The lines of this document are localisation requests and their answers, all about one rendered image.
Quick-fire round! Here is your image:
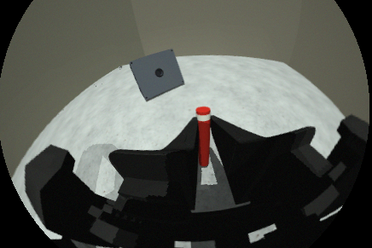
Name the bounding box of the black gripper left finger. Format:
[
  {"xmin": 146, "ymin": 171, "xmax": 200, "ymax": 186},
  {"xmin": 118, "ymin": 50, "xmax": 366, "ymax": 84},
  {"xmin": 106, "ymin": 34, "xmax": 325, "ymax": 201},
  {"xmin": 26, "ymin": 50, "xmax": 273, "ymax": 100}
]
[{"xmin": 109, "ymin": 118, "xmax": 200, "ymax": 211}]

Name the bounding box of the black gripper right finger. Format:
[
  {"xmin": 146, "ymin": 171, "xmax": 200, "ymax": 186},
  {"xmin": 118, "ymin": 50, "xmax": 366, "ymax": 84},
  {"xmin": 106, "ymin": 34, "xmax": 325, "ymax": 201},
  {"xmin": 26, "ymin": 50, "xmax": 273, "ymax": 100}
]
[{"xmin": 210, "ymin": 115, "xmax": 317, "ymax": 205}]

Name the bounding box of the dark red peg with white band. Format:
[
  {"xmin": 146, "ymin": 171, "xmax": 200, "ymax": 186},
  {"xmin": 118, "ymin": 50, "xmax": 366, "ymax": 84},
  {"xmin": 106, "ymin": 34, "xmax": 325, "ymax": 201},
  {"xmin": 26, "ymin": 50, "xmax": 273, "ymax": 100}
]
[{"xmin": 196, "ymin": 107, "xmax": 210, "ymax": 166}]

